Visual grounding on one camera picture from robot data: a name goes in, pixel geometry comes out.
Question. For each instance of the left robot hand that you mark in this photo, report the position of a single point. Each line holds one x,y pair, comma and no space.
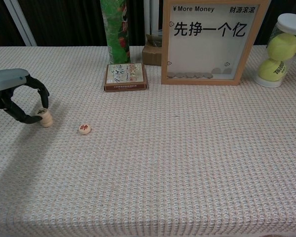
7,80

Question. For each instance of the chess piece black character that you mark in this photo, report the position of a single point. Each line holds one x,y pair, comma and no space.
47,124
42,111

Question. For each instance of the chess piece red shuai character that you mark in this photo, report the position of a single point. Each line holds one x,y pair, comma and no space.
84,129

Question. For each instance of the small square patterned box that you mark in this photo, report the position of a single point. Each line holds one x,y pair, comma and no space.
124,74

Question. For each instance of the green chip can red lid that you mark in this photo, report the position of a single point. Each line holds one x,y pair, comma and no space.
116,37

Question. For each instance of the small cardboard box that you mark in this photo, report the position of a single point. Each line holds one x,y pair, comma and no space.
150,55

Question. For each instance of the silver coin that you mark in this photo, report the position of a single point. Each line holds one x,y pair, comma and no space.
180,75
197,75
171,75
207,75

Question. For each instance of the beige woven tablecloth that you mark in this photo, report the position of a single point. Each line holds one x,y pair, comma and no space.
162,148

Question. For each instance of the yellow tennis ball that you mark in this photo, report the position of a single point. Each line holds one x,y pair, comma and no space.
271,70
283,47

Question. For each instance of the clear tennis ball tube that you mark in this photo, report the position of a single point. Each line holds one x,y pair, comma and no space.
293,23

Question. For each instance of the white frame pole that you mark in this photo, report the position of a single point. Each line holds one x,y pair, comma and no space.
19,22
146,14

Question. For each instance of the wooden frame money box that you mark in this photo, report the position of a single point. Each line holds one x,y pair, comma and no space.
199,81

